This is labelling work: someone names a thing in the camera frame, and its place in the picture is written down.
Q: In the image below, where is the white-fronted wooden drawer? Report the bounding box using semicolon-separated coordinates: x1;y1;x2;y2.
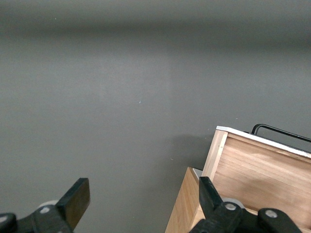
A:
201;125;311;230

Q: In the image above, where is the black metal drawer handle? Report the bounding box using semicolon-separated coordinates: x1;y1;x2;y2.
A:
244;123;311;144

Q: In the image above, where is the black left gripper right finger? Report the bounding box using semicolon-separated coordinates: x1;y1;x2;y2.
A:
188;176;303;233

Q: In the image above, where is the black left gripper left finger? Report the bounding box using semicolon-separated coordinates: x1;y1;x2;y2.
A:
0;178;90;233

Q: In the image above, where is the dark grey table mat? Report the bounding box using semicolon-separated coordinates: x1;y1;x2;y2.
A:
0;0;311;233

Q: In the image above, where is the wooden drawer cabinet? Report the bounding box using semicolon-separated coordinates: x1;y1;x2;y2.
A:
165;166;259;233

